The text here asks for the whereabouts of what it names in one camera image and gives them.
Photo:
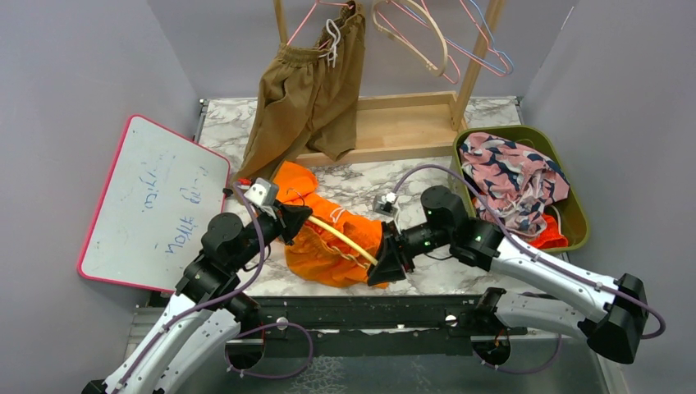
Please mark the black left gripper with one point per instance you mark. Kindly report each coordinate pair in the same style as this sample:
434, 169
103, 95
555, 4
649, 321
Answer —
290, 222

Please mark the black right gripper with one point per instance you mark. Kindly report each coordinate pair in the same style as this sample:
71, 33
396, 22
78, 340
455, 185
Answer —
391, 255

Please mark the pink shark print shorts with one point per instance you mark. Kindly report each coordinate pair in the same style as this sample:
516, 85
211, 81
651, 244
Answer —
517, 181

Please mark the red orange shorts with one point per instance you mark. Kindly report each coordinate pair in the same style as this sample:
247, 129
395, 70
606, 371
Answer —
551, 237

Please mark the beige wooden hanger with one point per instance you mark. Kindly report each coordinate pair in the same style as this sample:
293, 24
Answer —
409, 25

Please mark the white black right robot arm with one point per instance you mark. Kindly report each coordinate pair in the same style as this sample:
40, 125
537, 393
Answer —
609, 314

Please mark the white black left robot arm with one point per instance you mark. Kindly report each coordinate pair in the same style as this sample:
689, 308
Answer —
209, 306

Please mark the tan brown shorts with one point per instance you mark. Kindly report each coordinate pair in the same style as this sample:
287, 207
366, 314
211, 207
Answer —
308, 98

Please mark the wooden clothes rack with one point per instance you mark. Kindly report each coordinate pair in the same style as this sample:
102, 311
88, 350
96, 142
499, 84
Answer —
404, 126

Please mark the pink framed whiteboard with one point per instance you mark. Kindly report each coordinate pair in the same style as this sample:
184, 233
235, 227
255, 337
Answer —
162, 190

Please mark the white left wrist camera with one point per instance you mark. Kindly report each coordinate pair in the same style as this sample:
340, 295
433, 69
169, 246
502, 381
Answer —
261, 193

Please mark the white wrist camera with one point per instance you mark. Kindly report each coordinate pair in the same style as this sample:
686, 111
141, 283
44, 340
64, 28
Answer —
261, 193
386, 204

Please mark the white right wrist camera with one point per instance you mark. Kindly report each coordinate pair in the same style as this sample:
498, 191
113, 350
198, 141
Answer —
386, 204

